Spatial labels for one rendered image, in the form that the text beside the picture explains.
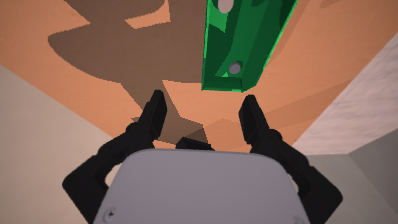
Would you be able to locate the green bin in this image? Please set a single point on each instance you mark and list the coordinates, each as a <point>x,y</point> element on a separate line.
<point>247,34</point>

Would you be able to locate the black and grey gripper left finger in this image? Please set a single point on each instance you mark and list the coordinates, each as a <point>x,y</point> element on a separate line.
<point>86,185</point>

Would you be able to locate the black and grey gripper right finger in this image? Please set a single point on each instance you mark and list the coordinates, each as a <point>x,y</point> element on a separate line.
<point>320,198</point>

